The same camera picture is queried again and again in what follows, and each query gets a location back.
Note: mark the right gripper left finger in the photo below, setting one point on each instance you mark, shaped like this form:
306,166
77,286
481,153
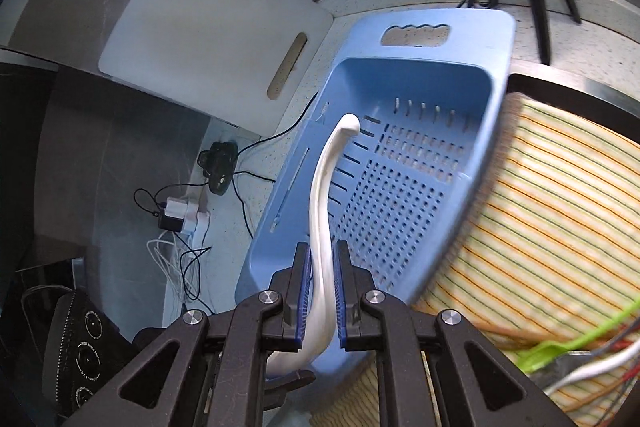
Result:
287,327

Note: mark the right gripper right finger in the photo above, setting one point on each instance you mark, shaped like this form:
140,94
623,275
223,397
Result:
359,312

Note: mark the white ceramic spoon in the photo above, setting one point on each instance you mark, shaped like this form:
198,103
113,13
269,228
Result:
321,318

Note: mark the white power strip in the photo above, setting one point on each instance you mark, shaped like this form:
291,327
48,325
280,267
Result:
195,221

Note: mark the black power adapter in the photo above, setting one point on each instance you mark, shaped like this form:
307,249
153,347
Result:
167,223

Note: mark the striped yellow towel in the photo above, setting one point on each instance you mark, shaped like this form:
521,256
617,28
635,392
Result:
550,252

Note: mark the green plastic spoon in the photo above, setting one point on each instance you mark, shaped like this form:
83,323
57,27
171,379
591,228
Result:
541,355

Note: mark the blue plastic drainer basket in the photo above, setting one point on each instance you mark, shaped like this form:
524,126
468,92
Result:
427,88

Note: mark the black induction cooktop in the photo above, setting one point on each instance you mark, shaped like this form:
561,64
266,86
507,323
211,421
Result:
62,347

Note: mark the white cutting board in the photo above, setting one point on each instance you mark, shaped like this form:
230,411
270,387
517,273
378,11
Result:
237,60

